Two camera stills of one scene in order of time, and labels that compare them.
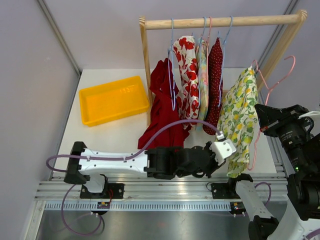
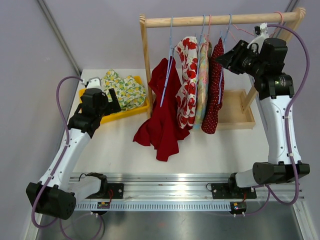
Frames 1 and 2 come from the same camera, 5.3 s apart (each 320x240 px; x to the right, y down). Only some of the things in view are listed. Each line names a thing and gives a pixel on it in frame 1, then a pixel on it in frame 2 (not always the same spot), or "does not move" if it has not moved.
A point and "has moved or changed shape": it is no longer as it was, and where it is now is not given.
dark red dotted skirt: x=214 y=86 does not move
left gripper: x=215 y=166 -> x=111 y=106
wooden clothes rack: x=297 y=20 does not move
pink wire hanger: x=267 y=89 -> x=252 y=34
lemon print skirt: x=238 y=122 -> x=130 y=93
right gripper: x=273 y=119 -> x=232 y=59
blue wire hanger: x=171 y=70 has moved or changed shape
